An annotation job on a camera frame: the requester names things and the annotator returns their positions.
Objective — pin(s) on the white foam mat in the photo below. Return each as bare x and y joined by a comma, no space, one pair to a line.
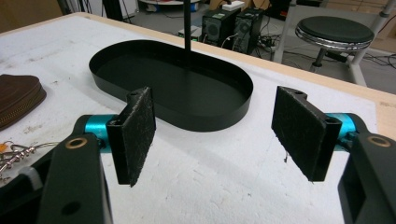
211,186

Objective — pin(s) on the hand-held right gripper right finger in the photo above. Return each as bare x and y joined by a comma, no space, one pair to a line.
299,130

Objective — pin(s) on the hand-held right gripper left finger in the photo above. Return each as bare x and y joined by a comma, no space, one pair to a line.
134,137

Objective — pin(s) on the black computer tower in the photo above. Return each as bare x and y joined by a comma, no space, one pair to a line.
218,26
250,29

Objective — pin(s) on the black round stool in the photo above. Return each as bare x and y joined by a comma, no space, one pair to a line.
334,29

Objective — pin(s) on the black oval tray key stand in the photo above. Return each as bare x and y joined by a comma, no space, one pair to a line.
193,93

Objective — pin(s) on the grey power supply unit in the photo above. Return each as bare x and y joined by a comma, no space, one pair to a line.
183,31
196,35

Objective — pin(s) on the white round platform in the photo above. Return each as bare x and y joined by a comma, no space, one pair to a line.
165,3

